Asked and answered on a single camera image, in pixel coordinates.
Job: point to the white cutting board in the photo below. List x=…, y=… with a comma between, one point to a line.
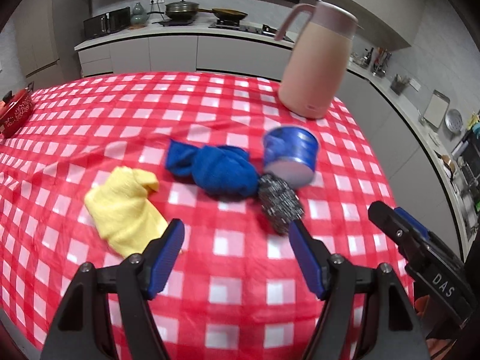
x=436, y=109

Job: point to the blue paper cup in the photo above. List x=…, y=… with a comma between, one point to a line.
x=290, y=153

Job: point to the green ceramic vase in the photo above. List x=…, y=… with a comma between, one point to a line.
x=139, y=15

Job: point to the dark cooking pot with lid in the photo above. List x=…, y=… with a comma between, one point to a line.
x=182, y=10

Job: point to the round metal strainer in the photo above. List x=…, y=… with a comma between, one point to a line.
x=453, y=121

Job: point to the black microwave oven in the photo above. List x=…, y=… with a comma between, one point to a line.
x=111, y=22

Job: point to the yellow cloth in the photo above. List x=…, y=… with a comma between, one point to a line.
x=122, y=212

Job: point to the red enamel pot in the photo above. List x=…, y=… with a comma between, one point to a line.
x=16, y=112

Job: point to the beige refrigerator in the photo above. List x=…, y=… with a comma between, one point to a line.
x=47, y=32

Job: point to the pink thermos jug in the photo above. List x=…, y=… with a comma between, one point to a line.
x=318, y=60

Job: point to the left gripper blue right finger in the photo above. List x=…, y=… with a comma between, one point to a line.
x=312, y=257

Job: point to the blue cloth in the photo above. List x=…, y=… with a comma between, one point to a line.
x=218, y=170

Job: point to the red white checkered tablecloth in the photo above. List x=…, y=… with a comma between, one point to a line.
x=236, y=291

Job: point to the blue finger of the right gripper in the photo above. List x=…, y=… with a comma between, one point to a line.
x=419, y=227

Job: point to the dark bottle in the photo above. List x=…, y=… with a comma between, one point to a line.
x=368, y=57

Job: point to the utensil holder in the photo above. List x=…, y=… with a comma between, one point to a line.
x=399, y=84

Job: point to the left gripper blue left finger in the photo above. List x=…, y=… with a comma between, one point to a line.
x=160, y=257

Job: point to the black frying pan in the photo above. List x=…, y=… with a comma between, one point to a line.
x=226, y=14

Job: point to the gas stove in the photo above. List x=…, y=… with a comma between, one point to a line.
x=264, y=29

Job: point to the steel wool scrubber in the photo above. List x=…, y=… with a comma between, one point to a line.
x=279, y=202

